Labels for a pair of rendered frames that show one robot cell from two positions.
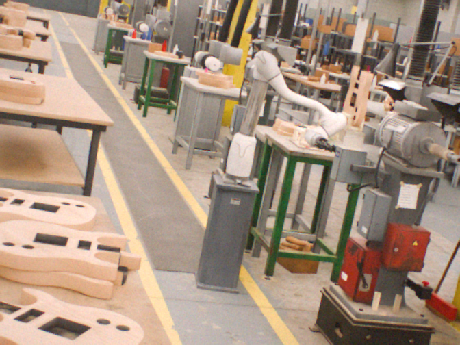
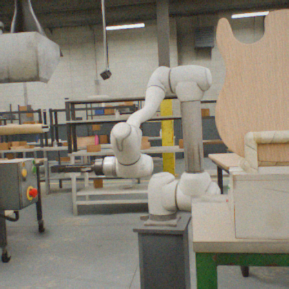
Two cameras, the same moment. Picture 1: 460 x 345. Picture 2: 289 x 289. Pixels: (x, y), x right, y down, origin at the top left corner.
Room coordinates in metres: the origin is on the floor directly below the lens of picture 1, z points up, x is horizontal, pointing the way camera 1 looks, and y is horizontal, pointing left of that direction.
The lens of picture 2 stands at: (5.74, -1.76, 1.24)
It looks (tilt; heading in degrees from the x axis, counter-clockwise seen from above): 3 degrees down; 114
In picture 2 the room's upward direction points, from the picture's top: 3 degrees counter-clockwise
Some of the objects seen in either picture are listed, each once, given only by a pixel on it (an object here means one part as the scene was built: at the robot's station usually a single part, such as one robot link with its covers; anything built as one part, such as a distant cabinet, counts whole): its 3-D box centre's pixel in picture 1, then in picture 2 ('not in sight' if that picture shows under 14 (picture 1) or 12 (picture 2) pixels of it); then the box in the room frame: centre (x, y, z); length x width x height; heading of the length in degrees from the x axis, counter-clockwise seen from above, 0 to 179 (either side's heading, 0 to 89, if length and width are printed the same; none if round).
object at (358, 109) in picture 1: (356, 98); (280, 87); (5.71, -0.77, 1.33); 0.35 x 0.04 x 0.40; 13
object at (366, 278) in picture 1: (363, 276); not in sight; (4.33, -0.83, 0.47); 0.12 x 0.03 x 0.18; 106
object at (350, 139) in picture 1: (346, 140); (282, 200); (5.71, -0.76, 1.02); 0.27 x 0.15 x 0.17; 14
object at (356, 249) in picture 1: (360, 264); not in sight; (4.47, -0.82, 0.49); 0.25 x 0.12 x 0.37; 16
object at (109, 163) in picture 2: (319, 141); (110, 166); (5.02, -0.50, 1.07); 0.09 x 0.06 x 0.09; 106
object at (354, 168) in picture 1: (366, 169); not in sight; (4.61, -0.76, 1.02); 0.19 x 0.04 x 0.04; 106
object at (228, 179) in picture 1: (237, 179); (159, 216); (5.05, -0.04, 0.73); 0.22 x 0.18 x 0.06; 9
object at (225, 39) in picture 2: (367, 79); (229, 35); (5.59, -0.80, 1.48); 0.07 x 0.04 x 0.09; 13
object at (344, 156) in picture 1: (355, 172); (0, 191); (4.59, -0.70, 0.99); 0.24 x 0.21 x 0.26; 16
